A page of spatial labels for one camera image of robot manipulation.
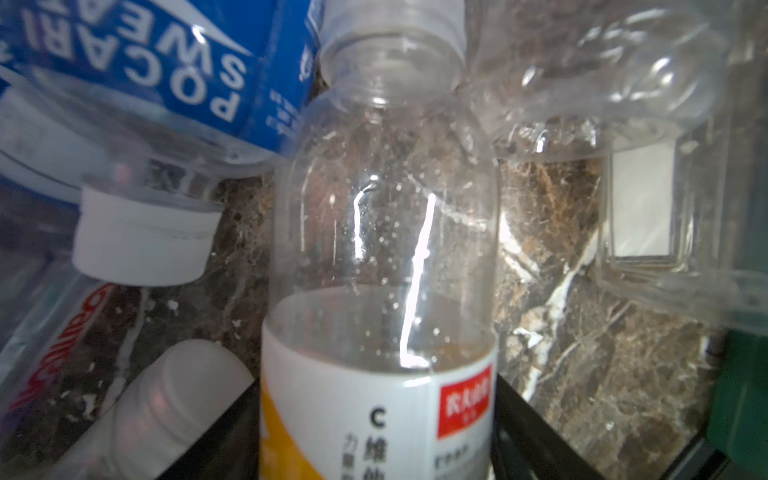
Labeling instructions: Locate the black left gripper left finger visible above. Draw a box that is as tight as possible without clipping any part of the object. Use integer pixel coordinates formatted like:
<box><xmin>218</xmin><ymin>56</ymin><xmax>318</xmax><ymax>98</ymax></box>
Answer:
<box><xmin>158</xmin><ymin>382</ymin><xmax>260</xmax><ymax>480</ymax></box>

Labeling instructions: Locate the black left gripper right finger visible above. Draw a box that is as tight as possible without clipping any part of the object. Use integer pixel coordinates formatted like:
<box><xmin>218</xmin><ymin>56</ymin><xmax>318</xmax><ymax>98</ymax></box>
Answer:
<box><xmin>490</xmin><ymin>376</ymin><xmax>603</xmax><ymax>480</ymax></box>

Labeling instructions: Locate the yellow white label bottle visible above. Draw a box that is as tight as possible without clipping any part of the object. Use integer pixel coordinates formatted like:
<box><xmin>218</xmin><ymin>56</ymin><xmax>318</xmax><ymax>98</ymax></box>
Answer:
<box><xmin>258</xmin><ymin>1</ymin><xmax>500</xmax><ymax>479</ymax></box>

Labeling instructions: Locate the Pocari bottle with cap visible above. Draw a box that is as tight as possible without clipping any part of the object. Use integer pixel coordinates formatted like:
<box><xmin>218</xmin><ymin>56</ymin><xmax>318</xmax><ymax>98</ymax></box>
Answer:
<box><xmin>1</xmin><ymin>166</ymin><xmax>223</xmax><ymax>287</ymax></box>

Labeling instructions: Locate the clear bottle white cap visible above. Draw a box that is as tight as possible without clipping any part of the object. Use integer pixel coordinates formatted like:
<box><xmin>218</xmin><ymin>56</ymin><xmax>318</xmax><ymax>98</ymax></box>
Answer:
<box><xmin>44</xmin><ymin>339</ymin><xmax>254</xmax><ymax>479</ymax></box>

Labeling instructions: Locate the dark green sponge block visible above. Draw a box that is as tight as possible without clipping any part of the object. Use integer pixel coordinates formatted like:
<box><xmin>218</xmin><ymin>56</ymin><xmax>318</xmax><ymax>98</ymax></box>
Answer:
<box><xmin>707</xmin><ymin>331</ymin><xmax>767</xmax><ymax>479</ymax></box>

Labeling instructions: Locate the red label clear bottle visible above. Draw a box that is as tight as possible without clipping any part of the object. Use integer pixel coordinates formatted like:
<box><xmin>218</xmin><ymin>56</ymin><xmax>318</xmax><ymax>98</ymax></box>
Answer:
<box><xmin>1</xmin><ymin>257</ymin><xmax>115</xmax><ymax>444</ymax></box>

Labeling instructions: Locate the clear plastic box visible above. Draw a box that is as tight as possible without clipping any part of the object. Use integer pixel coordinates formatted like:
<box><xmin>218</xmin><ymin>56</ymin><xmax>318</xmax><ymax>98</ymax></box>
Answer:
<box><xmin>597</xmin><ymin>38</ymin><xmax>767</xmax><ymax>335</ymax></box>

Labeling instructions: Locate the Pocari bottle lying base up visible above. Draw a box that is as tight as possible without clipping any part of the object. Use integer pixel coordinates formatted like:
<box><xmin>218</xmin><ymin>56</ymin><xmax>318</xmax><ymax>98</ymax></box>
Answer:
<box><xmin>1</xmin><ymin>1</ymin><xmax>325</xmax><ymax>203</ymax></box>

